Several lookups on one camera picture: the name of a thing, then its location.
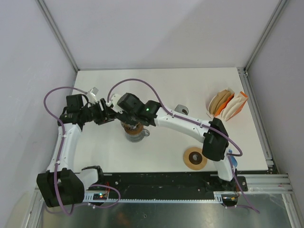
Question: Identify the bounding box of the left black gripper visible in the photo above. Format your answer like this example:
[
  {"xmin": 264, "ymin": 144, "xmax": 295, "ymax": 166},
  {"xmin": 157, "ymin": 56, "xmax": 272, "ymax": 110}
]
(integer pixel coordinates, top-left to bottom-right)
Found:
[{"xmin": 80, "ymin": 98, "xmax": 116, "ymax": 125}]

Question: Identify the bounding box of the clear grey glass dripper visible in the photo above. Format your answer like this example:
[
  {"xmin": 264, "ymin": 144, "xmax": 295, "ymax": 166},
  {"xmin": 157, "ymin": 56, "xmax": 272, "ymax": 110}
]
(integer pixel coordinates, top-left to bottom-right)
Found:
[{"xmin": 121, "ymin": 122, "xmax": 134, "ymax": 130}]

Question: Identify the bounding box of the dark wooden dripper ring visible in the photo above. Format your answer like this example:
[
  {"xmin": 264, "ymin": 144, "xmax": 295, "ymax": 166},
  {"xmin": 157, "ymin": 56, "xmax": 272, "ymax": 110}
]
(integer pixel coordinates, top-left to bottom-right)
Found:
[{"xmin": 124, "ymin": 125, "xmax": 144, "ymax": 136}]

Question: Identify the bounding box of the glass server with handle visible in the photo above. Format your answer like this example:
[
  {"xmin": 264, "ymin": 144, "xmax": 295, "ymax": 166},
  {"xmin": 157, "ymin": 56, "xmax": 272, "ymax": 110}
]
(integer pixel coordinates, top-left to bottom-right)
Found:
[{"xmin": 125, "ymin": 129, "xmax": 150, "ymax": 143}]

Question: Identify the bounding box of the light wooden dripper ring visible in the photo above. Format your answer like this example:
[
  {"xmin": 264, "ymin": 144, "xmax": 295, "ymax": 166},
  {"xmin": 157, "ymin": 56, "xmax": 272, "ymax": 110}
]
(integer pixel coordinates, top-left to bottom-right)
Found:
[{"xmin": 182, "ymin": 147, "xmax": 209, "ymax": 171}]

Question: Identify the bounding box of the blue ribbed dripper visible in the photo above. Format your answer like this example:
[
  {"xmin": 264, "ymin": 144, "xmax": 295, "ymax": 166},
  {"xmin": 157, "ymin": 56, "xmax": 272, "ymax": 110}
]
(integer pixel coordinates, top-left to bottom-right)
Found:
[{"xmin": 230, "ymin": 155, "xmax": 238, "ymax": 168}]

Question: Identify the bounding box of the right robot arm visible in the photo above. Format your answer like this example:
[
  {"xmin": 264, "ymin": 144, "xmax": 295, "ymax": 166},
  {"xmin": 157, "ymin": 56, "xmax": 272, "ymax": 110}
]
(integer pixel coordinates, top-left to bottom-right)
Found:
[{"xmin": 110, "ymin": 93, "xmax": 236, "ymax": 190}]

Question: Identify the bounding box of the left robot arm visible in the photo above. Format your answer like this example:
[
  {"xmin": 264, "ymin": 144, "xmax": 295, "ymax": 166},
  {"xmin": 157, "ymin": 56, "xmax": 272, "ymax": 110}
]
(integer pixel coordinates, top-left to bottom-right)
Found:
[{"xmin": 37, "ymin": 94, "xmax": 114, "ymax": 208}]

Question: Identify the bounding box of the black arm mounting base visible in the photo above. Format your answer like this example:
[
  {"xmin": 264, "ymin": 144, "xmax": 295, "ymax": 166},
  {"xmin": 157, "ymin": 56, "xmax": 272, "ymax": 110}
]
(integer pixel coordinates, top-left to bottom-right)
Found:
[{"xmin": 97, "ymin": 171, "xmax": 248, "ymax": 197}]

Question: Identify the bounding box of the brown paper filter stack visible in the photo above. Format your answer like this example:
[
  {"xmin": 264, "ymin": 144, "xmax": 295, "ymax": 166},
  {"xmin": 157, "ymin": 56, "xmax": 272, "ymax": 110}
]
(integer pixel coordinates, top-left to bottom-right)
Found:
[{"xmin": 208, "ymin": 90, "xmax": 231, "ymax": 115}]

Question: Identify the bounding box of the orange white filter holder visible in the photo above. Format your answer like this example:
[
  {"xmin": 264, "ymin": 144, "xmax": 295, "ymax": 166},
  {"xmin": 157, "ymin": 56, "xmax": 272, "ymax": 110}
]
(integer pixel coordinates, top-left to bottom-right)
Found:
[{"xmin": 206, "ymin": 87, "xmax": 248, "ymax": 122}]

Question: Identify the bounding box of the white paper filter stack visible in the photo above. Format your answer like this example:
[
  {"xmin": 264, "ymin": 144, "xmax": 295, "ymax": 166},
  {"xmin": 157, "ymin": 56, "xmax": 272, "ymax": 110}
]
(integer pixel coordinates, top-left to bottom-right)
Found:
[{"xmin": 220, "ymin": 92, "xmax": 248, "ymax": 121}]

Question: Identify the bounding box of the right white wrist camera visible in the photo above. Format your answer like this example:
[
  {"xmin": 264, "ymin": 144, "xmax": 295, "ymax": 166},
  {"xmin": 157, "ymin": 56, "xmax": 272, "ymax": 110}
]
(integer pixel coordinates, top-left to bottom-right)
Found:
[{"xmin": 106, "ymin": 94, "xmax": 123, "ymax": 113}]

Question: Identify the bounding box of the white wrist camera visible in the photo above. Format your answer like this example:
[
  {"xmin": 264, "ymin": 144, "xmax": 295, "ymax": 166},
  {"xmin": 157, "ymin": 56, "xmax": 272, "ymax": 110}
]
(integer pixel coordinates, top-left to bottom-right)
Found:
[
  {"xmin": 86, "ymin": 87, "xmax": 98, "ymax": 104},
  {"xmin": 106, "ymin": 94, "xmax": 123, "ymax": 113}
]

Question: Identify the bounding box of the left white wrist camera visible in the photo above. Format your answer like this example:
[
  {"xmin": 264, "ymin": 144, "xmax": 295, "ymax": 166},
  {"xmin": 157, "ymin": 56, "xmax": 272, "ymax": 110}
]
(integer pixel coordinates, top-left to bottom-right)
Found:
[{"xmin": 86, "ymin": 87, "xmax": 98, "ymax": 104}]

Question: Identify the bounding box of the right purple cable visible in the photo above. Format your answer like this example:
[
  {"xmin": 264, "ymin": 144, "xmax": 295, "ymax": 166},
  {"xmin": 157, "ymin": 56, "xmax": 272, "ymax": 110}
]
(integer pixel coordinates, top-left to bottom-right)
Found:
[{"xmin": 107, "ymin": 78, "xmax": 260, "ymax": 214}]

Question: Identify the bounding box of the purple cable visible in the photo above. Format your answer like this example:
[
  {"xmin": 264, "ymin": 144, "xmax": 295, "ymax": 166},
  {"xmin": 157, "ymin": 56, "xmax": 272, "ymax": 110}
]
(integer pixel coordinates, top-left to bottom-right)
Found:
[
  {"xmin": 107, "ymin": 78, "xmax": 260, "ymax": 214},
  {"xmin": 43, "ymin": 86, "xmax": 121, "ymax": 216}
]

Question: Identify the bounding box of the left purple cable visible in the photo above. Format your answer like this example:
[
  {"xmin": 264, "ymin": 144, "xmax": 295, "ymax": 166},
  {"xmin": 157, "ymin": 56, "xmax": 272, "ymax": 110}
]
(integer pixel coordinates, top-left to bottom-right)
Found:
[{"xmin": 43, "ymin": 86, "xmax": 121, "ymax": 216}]

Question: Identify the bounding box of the white slotted cable duct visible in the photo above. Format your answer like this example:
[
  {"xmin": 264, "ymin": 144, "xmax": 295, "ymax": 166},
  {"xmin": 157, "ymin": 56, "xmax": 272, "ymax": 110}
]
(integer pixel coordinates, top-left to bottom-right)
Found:
[{"xmin": 83, "ymin": 191, "xmax": 223, "ymax": 204}]

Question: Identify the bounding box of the aluminium frame rail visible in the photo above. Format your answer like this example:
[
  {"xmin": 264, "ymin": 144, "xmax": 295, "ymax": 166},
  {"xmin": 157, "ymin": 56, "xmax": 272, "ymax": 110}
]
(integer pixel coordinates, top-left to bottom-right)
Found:
[{"xmin": 37, "ymin": 171, "xmax": 292, "ymax": 197}]

